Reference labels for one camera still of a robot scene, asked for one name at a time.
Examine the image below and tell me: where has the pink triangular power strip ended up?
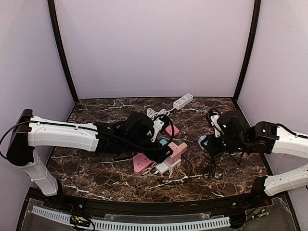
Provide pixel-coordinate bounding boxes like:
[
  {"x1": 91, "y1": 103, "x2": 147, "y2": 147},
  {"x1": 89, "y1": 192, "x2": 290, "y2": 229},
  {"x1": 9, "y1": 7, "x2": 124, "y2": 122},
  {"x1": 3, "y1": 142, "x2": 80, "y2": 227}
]
[{"x1": 133, "y1": 153, "x2": 156, "y2": 176}]

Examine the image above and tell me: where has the white power strip cord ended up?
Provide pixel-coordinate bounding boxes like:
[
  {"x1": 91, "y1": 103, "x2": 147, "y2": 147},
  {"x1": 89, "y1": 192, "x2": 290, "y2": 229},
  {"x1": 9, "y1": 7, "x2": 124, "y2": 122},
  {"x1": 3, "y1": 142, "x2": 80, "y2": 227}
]
[{"x1": 145, "y1": 107, "x2": 176, "y2": 120}]

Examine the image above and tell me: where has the pink charger plug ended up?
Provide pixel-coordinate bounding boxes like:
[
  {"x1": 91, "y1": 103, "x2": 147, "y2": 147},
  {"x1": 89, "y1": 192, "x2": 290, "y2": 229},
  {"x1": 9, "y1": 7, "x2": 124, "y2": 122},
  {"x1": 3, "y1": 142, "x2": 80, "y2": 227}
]
[{"x1": 165, "y1": 125, "x2": 180, "y2": 137}]

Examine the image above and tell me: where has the white power strip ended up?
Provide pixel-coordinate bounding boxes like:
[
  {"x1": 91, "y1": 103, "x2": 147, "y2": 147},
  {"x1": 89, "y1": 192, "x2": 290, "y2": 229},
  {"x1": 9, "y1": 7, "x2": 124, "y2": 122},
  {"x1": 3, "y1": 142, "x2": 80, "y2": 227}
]
[{"x1": 173, "y1": 93, "x2": 193, "y2": 110}]

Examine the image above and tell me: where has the pink white cube adapter cluster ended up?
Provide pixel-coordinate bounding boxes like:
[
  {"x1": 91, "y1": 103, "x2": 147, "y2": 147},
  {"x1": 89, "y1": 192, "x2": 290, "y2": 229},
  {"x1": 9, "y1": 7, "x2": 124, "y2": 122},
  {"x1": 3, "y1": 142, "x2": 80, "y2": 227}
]
[{"x1": 164, "y1": 142, "x2": 188, "y2": 173}]

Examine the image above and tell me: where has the light blue charger plug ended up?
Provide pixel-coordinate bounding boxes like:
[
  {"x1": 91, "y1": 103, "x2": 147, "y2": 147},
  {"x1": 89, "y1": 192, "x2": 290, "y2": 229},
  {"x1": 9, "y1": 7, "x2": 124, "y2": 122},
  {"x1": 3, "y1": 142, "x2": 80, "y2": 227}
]
[{"x1": 198, "y1": 135, "x2": 209, "y2": 150}]

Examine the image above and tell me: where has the teal charger plug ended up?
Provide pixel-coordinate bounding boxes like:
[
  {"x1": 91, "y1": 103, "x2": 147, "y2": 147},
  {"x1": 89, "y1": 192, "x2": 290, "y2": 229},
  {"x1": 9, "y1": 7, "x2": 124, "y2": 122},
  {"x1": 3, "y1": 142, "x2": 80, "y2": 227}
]
[{"x1": 159, "y1": 139, "x2": 168, "y2": 146}]

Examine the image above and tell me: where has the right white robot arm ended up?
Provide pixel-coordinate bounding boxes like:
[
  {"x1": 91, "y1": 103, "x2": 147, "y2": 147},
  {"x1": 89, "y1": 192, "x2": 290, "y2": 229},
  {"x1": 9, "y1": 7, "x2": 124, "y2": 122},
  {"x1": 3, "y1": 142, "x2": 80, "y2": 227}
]
[{"x1": 198, "y1": 121, "x2": 308, "y2": 197}]

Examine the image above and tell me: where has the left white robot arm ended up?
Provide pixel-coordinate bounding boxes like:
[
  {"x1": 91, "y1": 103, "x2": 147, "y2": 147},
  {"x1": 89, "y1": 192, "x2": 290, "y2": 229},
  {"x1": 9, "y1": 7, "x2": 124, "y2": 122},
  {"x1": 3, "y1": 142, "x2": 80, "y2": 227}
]
[{"x1": 1, "y1": 109, "x2": 173, "y2": 197}]

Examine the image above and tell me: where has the white usb charger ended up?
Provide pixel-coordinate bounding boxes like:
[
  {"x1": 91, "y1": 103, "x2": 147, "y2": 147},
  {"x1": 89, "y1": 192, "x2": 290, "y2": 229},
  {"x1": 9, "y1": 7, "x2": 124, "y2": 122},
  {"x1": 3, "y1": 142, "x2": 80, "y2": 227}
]
[{"x1": 155, "y1": 163, "x2": 169, "y2": 175}]

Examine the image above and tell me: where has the small circuit board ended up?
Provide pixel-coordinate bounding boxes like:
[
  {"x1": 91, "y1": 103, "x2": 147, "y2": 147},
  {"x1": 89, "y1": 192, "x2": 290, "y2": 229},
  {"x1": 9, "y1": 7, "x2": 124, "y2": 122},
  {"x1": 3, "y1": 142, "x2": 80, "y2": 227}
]
[{"x1": 69, "y1": 215, "x2": 91, "y2": 227}]

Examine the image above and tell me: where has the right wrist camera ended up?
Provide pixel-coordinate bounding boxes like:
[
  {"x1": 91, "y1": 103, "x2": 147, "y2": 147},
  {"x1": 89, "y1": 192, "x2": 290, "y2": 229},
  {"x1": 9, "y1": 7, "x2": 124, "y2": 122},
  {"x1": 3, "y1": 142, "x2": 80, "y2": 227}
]
[{"x1": 206, "y1": 108, "x2": 250, "y2": 139}]

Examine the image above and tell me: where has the thin black cable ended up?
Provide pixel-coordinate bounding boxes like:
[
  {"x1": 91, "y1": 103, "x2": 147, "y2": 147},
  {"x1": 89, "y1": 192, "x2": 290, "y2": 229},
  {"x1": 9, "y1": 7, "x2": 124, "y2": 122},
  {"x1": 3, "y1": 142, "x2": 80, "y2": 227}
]
[
  {"x1": 168, "y1": 154, "x2": 194, "y2": 185},
  {"x1": 202, "y1": 150, "x2": 224, "y2": 181}
]

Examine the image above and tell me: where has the pink usb cable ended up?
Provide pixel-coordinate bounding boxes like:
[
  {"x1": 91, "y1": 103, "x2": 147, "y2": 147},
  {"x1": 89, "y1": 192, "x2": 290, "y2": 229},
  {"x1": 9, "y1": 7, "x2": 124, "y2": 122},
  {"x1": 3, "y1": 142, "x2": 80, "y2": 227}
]
[{"x1": 141, "y1": 167, "x2": 158, "y2": 176}]

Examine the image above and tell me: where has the white slotted cable duct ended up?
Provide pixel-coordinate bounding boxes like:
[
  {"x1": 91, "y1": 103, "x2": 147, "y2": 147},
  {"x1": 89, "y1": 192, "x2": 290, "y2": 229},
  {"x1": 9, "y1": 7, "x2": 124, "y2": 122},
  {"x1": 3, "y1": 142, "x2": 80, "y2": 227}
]
[{"x1": 31, "y1": 205, "x2": 231, "y2": 231}]

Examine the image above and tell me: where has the black frame right post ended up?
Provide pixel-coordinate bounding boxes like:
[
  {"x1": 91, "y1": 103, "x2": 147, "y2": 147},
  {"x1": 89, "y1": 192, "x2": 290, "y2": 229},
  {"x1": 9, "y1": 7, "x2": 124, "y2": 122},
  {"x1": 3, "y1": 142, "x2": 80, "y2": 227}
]
[{"x1": 233, "y1": 0, "x2": 262, "y2": 102}]

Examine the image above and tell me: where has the black frame post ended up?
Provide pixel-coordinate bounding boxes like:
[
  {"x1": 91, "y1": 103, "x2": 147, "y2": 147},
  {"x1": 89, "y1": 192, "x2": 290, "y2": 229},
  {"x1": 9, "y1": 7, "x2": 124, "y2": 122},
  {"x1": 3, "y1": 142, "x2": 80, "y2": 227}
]
[
  {"x1": 233, "y1": 0, "x2": 262, "y2": 102},
  {"x1": 47, "y1": 0, "x2": 79, "y2": 104}
]

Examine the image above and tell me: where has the black frame left post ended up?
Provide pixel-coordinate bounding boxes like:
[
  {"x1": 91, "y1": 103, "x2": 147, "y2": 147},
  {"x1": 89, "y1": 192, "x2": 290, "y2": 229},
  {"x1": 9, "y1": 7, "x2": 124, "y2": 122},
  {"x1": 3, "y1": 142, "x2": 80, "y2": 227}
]
[{"x1": 47, "y1": 0, "x2": 79, "y2": 104}]

